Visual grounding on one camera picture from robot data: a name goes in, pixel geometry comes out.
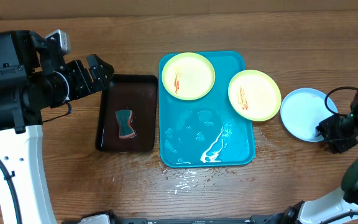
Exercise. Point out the green plate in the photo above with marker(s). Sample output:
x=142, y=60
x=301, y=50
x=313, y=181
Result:
x=254, y=95
x=188, y=76

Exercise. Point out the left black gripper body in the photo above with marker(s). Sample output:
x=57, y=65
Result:
x=61, y=88

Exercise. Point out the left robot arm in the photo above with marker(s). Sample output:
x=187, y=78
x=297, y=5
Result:
x=24, y=196

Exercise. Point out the green and orange sponge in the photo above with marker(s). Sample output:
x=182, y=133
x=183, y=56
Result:
x=124, y=120

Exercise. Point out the light blue plate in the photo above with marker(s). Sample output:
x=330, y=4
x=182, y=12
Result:
x=301, y=112

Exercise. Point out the green plate top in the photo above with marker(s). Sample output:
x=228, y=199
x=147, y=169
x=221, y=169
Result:
x=188, y=76

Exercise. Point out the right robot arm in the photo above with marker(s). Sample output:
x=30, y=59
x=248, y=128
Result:
x=338, y=206

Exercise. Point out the black rectangular tray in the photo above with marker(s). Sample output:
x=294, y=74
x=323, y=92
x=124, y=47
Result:
x=133, y=92

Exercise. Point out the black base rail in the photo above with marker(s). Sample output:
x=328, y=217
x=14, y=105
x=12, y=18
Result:
x=109, y=217

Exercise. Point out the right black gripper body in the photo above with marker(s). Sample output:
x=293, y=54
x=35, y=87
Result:
x=342, y=133

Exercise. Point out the teal plastic tray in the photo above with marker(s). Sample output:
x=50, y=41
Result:
x=207, y=132

